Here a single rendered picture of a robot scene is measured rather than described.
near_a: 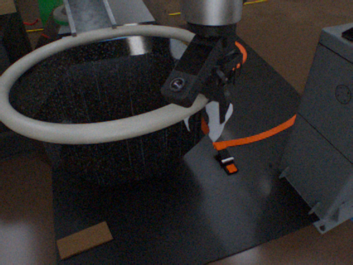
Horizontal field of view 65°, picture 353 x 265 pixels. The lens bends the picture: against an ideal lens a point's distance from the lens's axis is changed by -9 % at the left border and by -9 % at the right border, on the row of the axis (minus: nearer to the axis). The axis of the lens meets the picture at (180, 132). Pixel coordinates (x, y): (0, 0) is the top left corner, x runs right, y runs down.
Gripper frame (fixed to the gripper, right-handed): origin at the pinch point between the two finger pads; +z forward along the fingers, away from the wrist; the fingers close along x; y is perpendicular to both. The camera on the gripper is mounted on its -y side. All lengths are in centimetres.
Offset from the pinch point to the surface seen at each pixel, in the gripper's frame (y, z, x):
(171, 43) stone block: 48, 9, 46
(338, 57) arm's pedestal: 80, 10, -9
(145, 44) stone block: 37, 7, 49
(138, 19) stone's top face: 42, 0, 57
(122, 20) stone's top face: 38, 0, 61
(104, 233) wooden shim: 2, 86, 52
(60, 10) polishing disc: 27, -4, 85
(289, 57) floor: 222, 77, 51
